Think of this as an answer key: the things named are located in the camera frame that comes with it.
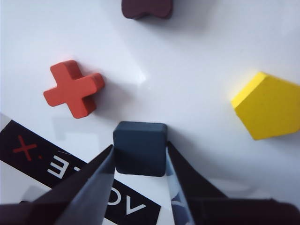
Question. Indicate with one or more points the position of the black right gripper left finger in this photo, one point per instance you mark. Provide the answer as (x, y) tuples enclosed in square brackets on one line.
[(89, 194)]

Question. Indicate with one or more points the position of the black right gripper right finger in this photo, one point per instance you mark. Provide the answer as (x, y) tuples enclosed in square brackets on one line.
[(187, 185)]

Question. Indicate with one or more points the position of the navy blue square block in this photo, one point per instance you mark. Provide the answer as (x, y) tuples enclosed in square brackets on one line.
[(140, 145)]

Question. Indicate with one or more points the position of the orange cross block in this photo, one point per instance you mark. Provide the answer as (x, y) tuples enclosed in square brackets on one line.
[(70, 89)]

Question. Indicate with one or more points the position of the yellow pentagon block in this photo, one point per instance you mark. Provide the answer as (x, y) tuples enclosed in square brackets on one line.
[(267, 105)]

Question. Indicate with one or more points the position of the dark purple star block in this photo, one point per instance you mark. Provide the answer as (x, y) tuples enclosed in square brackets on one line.
[(145, 8)]

